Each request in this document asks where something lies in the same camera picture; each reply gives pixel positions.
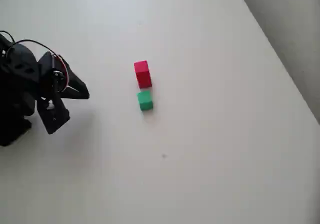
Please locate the green cube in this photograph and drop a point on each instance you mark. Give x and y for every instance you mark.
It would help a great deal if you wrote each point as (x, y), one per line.
(145, 101)

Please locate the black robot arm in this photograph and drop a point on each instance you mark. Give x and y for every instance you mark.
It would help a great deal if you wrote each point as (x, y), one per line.
(15, 89)

